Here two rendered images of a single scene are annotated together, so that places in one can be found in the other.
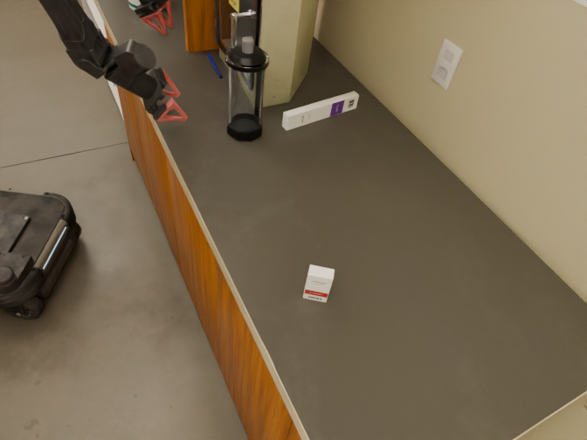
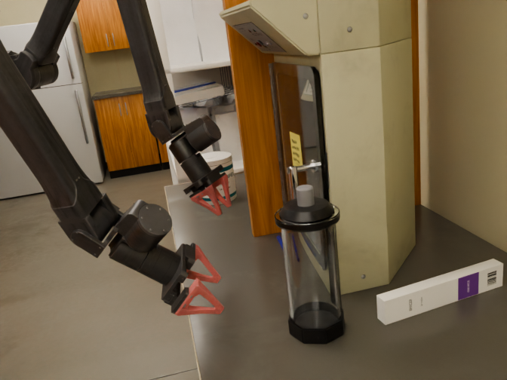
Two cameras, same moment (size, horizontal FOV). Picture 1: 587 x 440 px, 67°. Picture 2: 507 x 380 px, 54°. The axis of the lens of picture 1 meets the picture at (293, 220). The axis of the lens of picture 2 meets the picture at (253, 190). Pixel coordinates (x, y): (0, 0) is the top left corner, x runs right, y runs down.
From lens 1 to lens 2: 0.37 m
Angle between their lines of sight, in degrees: 36
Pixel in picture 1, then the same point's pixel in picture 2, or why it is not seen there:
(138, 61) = (143, 225)
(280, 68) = (367, 234)
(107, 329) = not seen: outside the picture
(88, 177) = not seen: outside the picture
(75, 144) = (147, 370)
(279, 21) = (354, 167)
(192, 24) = (257, 203)
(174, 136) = (210, 341)
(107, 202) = not seen: outside the picture
